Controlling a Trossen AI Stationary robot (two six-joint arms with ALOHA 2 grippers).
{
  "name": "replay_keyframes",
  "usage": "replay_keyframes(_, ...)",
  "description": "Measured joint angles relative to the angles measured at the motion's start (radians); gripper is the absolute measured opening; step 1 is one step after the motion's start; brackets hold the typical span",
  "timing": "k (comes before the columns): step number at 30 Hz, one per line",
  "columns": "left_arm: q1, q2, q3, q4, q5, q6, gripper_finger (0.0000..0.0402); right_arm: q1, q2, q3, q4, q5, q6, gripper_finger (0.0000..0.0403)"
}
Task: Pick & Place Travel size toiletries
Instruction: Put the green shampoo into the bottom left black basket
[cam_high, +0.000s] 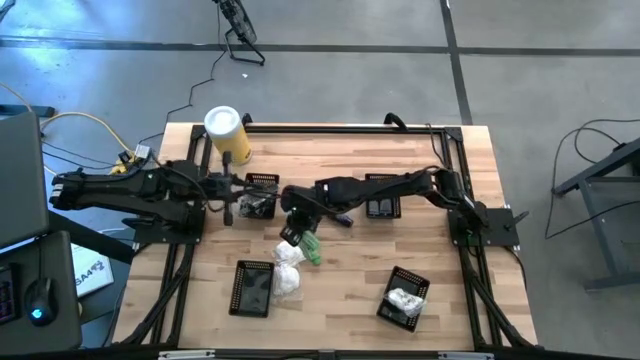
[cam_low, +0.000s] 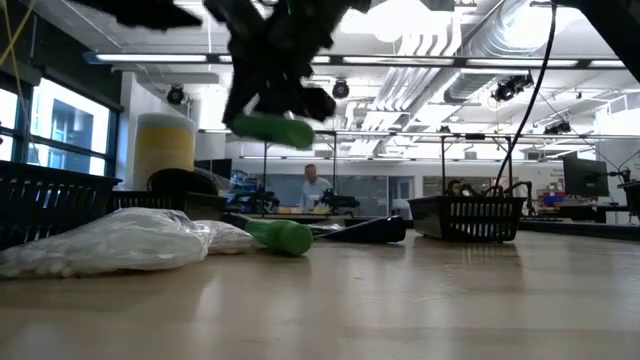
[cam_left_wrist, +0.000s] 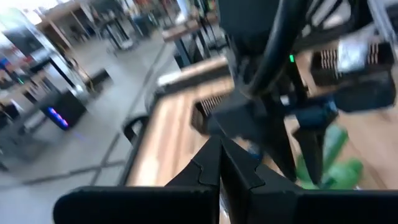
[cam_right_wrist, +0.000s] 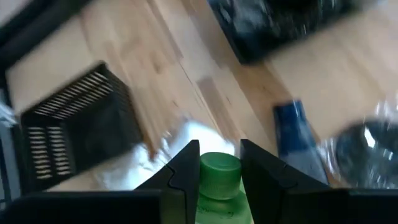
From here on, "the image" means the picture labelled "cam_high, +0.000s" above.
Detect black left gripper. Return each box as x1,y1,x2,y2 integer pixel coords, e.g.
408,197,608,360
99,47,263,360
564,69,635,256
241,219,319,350
202,151,279,227

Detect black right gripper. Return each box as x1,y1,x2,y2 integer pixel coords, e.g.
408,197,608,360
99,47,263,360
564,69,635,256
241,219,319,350
278,182,331,247

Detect clear bag with black item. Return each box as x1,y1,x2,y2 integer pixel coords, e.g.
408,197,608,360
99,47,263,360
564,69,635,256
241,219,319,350
254,192,279,216
238,193,266,220

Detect black plastic basket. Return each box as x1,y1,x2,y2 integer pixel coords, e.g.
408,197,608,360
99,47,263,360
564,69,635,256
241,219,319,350
228,259,276,319
244,172,281,220
375,265,431,334
364,172,403,220

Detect yellow canister with white lid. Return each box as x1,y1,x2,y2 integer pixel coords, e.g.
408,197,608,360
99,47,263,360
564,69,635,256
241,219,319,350
203,104,253,166

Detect yellow power plug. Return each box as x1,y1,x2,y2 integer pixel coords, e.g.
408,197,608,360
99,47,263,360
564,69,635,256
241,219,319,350
110,152,139,176

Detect black floor fan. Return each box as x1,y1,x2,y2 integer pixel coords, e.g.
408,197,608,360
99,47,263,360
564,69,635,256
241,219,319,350
212,0,267,67

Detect white printed paper sign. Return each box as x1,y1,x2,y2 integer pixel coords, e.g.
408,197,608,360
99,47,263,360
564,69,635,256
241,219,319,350
69,242,115,300

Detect dark grey desk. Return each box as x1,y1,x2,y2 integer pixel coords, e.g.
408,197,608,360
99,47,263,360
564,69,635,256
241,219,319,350
0,209,136,357

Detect grey monitor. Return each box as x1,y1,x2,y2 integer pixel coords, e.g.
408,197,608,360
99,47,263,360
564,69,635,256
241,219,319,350
0,110,50,250

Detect black computer mouse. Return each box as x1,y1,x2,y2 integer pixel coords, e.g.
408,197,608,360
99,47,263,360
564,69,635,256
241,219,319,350
23,277,59,327

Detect black keyboard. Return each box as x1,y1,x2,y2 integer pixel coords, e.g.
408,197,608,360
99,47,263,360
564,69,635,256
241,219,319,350
0,264,22,326

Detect black side table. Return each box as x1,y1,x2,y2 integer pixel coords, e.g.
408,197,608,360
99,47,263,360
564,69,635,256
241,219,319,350
549,137,640,291

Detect black fan cable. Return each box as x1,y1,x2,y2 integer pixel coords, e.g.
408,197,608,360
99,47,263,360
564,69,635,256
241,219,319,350
137,0,226,151

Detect yellow cable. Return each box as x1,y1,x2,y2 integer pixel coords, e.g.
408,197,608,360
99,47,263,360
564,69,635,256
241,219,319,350
0,82,139,184

